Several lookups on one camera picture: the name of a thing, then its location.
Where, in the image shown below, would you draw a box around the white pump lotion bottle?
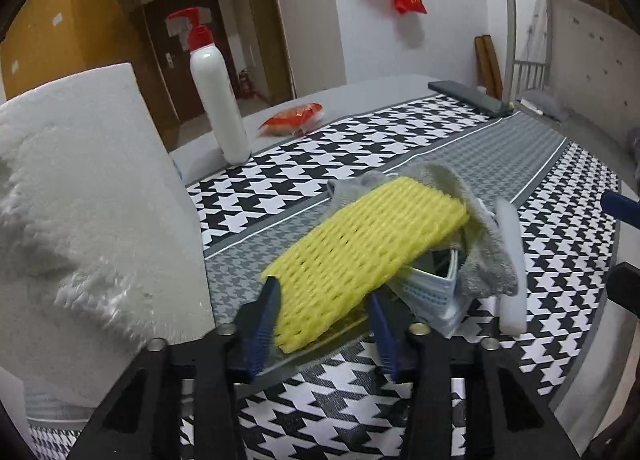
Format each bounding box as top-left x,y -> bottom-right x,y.
166,8 -> 252,165

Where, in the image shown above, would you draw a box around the grey fuzzy cloth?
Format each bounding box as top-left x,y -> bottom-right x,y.
326,160 -> 515,299

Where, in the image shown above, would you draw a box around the houndstooth table cloth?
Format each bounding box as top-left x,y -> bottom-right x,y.
30,95 -> 618,459

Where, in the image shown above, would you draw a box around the white foam stick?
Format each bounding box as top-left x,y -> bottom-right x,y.
496,199 -> 527,337

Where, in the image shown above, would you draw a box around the wooden wardrobe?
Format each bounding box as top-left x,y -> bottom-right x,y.
0,0 -> 151,102

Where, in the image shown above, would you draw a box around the black smartphone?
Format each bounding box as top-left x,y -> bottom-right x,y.
427,80 -> 513,118

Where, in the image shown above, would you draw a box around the blue surgical face masks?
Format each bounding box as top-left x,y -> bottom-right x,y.
387,249 -> 471,338

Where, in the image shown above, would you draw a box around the red snack packet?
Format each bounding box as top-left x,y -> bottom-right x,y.
258,103 -> 324,136

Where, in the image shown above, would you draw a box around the metal bunk bed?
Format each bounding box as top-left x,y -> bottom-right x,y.
502,0 -> 640,161

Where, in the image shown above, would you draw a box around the dark brown entrance door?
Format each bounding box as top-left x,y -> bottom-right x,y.
143,0 -> 239,123

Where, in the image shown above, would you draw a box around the yellow foam net sleeve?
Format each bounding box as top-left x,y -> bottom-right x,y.
262,176 -> 470,354

